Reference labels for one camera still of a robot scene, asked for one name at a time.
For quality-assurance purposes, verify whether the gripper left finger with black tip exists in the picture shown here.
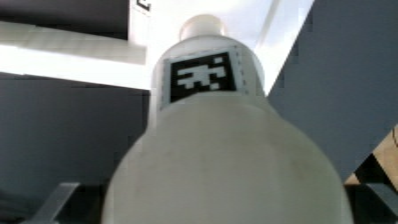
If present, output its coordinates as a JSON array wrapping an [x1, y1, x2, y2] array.
[[22, 182, 79, 224]]

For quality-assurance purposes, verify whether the gripper right finger with grey tip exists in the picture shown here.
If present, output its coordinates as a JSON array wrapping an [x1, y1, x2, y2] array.
[[362, 183, 398, 224]]

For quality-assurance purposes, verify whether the white lamp bulb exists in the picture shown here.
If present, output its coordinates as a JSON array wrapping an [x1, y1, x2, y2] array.
[[101, 15, 353, 224]]

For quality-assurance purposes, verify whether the white lamp base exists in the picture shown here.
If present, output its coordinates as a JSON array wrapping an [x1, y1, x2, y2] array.
[[127, 0, 316, 96]]

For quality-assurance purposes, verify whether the white front fence rail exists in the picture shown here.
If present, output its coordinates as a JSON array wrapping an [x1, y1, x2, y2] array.
[[0, 21, 150, 90]]

